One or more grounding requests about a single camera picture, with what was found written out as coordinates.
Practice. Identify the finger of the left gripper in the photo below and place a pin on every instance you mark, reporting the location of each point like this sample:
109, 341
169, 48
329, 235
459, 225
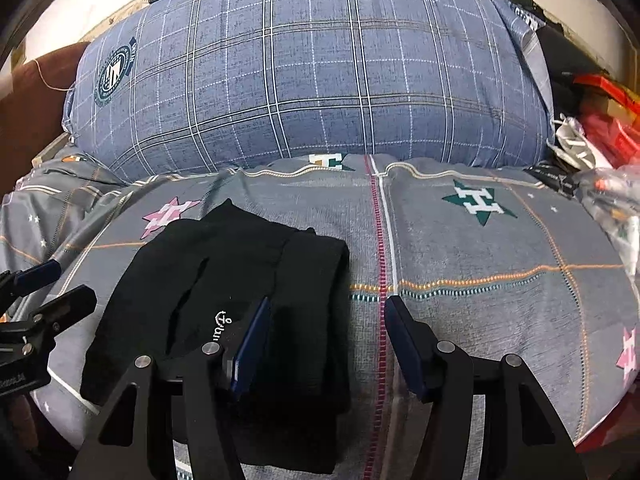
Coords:
16, 284
66, 310

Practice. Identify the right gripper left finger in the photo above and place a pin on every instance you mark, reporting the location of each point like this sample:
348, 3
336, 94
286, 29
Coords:
132, 436

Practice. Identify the black pants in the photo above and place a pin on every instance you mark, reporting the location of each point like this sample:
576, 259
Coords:
275, 293

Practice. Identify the dark red headboard cushion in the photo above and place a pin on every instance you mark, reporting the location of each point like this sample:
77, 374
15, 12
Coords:
32, 99

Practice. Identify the grey patterned bed sheet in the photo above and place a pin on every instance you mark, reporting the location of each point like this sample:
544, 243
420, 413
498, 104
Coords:
492, 260

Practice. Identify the clear plastic bag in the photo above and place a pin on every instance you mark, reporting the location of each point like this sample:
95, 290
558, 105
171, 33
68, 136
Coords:
611, 196

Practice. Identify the white black printed bag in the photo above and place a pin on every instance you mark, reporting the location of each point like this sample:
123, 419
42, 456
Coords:
571, 146

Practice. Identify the red packaging pile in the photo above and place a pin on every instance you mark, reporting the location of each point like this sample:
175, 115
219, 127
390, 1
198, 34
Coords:
609, 115

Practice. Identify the blue plaid pillow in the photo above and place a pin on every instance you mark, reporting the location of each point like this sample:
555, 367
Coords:
200, 85

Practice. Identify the wooden bed frame edge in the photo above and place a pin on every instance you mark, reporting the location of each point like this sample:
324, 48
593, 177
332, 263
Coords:
51, 149

